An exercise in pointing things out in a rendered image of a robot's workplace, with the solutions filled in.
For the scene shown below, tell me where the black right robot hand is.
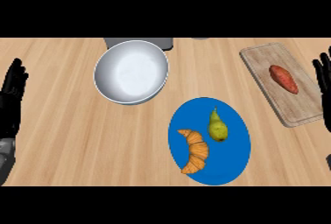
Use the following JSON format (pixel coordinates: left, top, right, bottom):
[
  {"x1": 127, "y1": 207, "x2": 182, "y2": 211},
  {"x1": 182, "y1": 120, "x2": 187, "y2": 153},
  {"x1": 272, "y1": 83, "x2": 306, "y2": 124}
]
[{"x1": 312, "y1": 45, "x2": 331, "y2": 133}]

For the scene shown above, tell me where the grey appliance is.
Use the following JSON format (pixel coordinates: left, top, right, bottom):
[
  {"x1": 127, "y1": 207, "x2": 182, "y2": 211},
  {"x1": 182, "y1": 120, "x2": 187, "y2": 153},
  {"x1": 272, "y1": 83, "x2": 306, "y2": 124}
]
[{"x1": 102, "y1": 38, "x2": 175, "y2": 53}]

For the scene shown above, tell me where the orange croissant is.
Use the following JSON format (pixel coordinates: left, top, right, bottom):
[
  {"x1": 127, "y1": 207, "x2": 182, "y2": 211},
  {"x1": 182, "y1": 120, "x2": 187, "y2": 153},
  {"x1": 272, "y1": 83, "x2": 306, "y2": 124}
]
[{"x1": 176, "y1": 129, "x2": 212, "y2": 175}]

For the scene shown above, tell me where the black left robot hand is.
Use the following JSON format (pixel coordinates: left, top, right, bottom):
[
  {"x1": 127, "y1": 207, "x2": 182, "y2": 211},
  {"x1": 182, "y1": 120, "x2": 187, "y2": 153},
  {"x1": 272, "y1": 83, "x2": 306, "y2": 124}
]
[{"x1": 0, "y1": 57, "x2": 30, "y2": 141}]

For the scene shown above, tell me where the wooden cutting board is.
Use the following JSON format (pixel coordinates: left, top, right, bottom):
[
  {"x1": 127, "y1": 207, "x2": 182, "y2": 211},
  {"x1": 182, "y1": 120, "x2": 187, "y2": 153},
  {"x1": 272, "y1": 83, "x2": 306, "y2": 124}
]
[{"x1": 240, "y1": 42, "x2": 325, "y2": 129}]

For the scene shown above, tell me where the red sweet potato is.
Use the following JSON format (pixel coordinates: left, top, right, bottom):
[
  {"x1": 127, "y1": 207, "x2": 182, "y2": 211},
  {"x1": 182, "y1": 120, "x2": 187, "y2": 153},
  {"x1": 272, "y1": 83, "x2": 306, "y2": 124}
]
[{"x1": 268, "y1": 64, "x2": 300, "y2": 95}]

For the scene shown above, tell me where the green pear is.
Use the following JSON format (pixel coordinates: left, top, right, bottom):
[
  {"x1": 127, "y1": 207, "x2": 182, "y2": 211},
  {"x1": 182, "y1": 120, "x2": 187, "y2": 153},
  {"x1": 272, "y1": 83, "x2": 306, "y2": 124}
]
[{"x1": 207, "y1": 106, "x2": 229, "y2": 143}]

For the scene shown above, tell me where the blue plate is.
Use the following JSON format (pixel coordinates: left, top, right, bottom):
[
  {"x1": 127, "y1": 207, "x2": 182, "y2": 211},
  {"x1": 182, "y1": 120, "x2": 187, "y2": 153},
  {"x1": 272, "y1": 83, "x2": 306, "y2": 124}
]
[{"x1": 167, "y1": 96, "x2": 253, "y2": 186}]

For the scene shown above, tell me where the white bowl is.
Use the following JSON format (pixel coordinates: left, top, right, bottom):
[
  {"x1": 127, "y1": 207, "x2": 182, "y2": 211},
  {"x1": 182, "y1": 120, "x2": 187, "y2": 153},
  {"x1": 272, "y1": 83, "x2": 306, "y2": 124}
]
[{"x1": 93, "y1": 39, "x2": 172, "y2": 106}]

